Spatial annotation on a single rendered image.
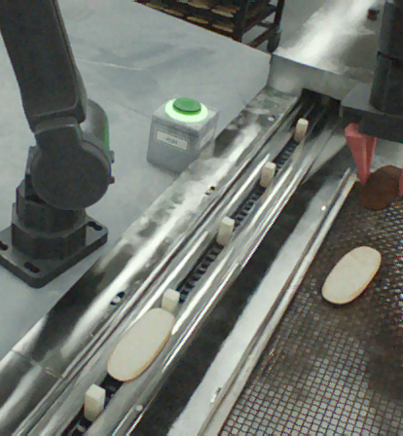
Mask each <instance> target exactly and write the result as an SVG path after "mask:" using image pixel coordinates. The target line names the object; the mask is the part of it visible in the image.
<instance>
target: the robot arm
mask: <svg viewBox="0 0 403 436"><path fill-rule="evenodd" d="M63 22H64V20H63V16H62V13H61V9H60V7H59V4H58V0H0V35H1V38H2V41H3V43H4V46H5V49H6V52H7V54H8V56H9V59H10V62H11V64H12V67H13V69H14V72H15V75H16V78H17V81H18V90H19V94H20V99H21V104H22V108H23V111H24V115H25V118H26V120H27V122H28V125H29V128H30V130H31V132H33V133H34V137H35V140H36V146H29V150H28V156H27V162H26V168H25V173H24V179H23V180H22V181H21V182H20V184H19V186H17V187H16V202H13V209H12V221H11V226H9V227H7V228H6V229H4V230H2V231H0V266H2V267H3V268H4V269H6V270H7V271H9V272H10V273H12V274H13V275H15V276H16V277H17V278H19V279H20V280H22V281H23V282H24V283H26V284H27V285H29V286H30V287H32V288H35V289H39V288H43V287H44V286H46V285H47V284H49V283H50V282H51V281H53V280H54V279H56V278H57V277H59V276H60V275H61V274H63V273H65V272H66V271H68V270H69V269H70V268H72V267H73V266H75V265H76V264H78V263H79V262H80V261H82V260H83V259H85V258H86V257H88V256H89V255H90V254H92V253H93V252H94V251H95V250H97V249H98V248H99V247H101V246H102V245H104V244H105V243H106V242H107V241H108V234H109V228H108V227H107V226H106V225H104V224H103V223H101V222H99V221H98V220H96V219H94V218H93V217H91V216H90V215H89V214H87V211H86V208H87V207H90V206H92V205H94V204H96V203H97V202H99V201H100V200H101V199H102V198H103V197H104V196H105V194H106V193H107V191H108V188H109V185H111V184H114V183H115V176H112V164H113V163H114V162H115V152H114V151H110V134H109V120H108V116H107V114H106V112H105V111H104V109H103V108H102V107H101V106H100V105H99V104H98V103H97V102H96V101H94V100H93V99H91V98H88V94H87V91H86V87H85V84H84V80H83V78H82V75H81V72H80V70H79V69H78V67H77V65H76V62H75V58H74V55H73V53H72V49H71V46H70V43H69V39H68V36H67V32H66V29H65V27H64V23H63ZM344 115H348V116H351V122H350V123H349V124H348V126H347V127H346V128H345V132H344V138H345V140H346V142H347V144H348V147H349V149H350V152H351V154H352V156H353V157H354V160H355V162H356V165H357V170H358V175H359V180H360V185H361V186H363V185H364V184H365V182H366V181H367V179H368V177H369V174H370V170H371V166H372V163H373V154H374V150H375V145H376V140H377V138H380V139H385V140H389V141H393V142H397V143H401V144H403V0H385V10H384V15H383V21H382V27H381V32H380V38H379V44H378V49H377V54H376V65H375V71H374V77H373V82H372V86H366V85H357V87H356V88H355V89H354V90H353V91H352V92H351V93H349V94H348V95H347V96H346V97H345V98H344V99H343V101H342V102H341V103H340V110H339V116H340V117H343V116H344ZM402 194H403V166H402V170H401V175H400V180H399V194H398V196H399V197H401V196H402Z"/></svg>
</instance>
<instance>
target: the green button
mask: <svg viewBox="0 0 403 436"><path fill-rule="evenodd" d="M172 110H173V111H174V112H176V113H178V114H180V115H183V116H197V115H199V114H200V113H201V112H202V105H201V104H200V103H199V102H198V101H197V100H195V99H193V98H188V97H181V98H177V99H175V100H174V101H173V102H172Z"/></svg>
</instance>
